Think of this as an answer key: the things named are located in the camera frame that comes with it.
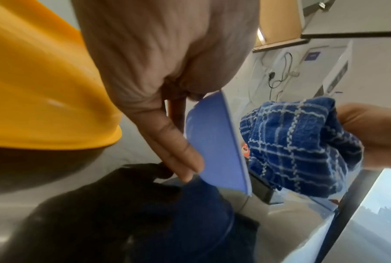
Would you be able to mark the white wall water purifier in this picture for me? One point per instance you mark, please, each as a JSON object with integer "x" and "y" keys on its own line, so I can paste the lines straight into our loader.
{"x": 319, "y": 67}

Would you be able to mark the small lavender bowl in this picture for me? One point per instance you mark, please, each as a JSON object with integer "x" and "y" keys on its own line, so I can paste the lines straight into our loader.
{"x": 215, "y": 144}

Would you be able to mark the black plastic tray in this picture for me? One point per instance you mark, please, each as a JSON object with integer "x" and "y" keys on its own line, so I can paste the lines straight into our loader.
{"x": 267, "y": 185}

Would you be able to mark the blue striped cloth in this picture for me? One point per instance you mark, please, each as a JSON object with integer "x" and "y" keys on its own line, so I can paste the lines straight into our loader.
{"x": 299, "y": 149}

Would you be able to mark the led light strip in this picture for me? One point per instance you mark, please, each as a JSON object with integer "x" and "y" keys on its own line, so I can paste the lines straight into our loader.
{"x": 260, "y": 36}

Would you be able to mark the person's left hand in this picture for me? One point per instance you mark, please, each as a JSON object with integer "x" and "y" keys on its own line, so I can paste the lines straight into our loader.
{"x": 156, "y": 46}

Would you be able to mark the red bear cup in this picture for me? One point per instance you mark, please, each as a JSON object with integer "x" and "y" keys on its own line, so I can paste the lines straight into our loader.
{"x": 246, "y": 150}

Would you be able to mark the yellow bowl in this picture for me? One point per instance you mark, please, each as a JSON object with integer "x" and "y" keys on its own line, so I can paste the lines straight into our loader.
{"x": 33, "y": 92}

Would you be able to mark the person's right hand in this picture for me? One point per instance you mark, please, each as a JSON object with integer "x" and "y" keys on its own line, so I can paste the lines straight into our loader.
{"x": 374, "y": 133}

